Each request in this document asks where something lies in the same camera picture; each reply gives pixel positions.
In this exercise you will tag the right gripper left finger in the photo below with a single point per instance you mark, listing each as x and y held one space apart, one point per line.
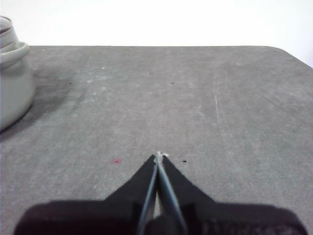
97 218

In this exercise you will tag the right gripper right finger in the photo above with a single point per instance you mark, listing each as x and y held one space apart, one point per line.
220 220

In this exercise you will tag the pale green electric cooking pot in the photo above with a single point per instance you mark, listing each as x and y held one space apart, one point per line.
14 93

